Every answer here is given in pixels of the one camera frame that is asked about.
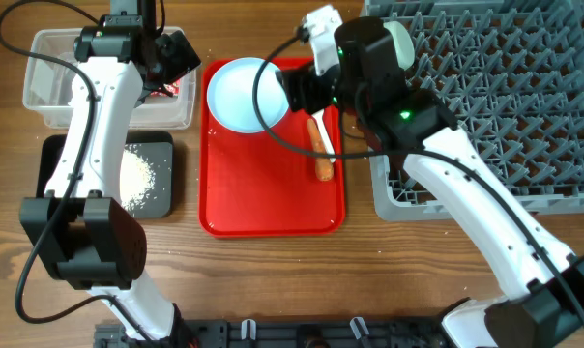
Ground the grey-blue dishwasher rack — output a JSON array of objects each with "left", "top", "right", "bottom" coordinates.
[{"left": 362, "top": 0, "right": 584, "bottom": 215}]

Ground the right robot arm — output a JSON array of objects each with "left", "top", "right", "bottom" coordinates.
[{"left": 277, "top": 7, "right": 584, "bottom": 347}]

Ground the orange carrot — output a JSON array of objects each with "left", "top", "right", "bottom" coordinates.
[{"left": 306, "top": 118, "right": 336, "bottom": 183}]

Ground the green bowl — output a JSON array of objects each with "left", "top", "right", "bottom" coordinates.
[{"left": 383, "top": 21, "right": 415, "bottom": 70}]

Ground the red snack wrapper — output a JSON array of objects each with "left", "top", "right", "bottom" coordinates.
[{"left": 151, "top": 81, "right": 180, "bottom": 98}]

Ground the white plastic spoon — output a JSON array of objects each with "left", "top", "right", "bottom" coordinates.
[{"left": 307, "top": 110, "right": 335, "bottom": 155}]

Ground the black tray bin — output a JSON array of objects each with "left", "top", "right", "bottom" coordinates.
[{"left": 35, "top": 130, "right": 175, "bottom": 219}]

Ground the clear plastic bin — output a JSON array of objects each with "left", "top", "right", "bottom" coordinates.
[{"left": 22, "top": 28, "right": 197, "bottom": 130}]

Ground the light blue plate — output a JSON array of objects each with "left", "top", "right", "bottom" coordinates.
[{"left": 207, "top": 57, "right": 289, "bottom": 133}]

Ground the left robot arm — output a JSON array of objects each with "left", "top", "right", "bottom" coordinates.
[{"left": 19, "top": 1, "right": 200, "bottom": 347}]

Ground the red plastic tray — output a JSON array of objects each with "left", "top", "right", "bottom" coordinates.
[{"left": 197, "top": 56, "right": 346, "bottom": 239}]

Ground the white rice pile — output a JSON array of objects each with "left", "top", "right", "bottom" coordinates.
[{"left": 120, "top": 150, "right": 155, "bottom": 211}]

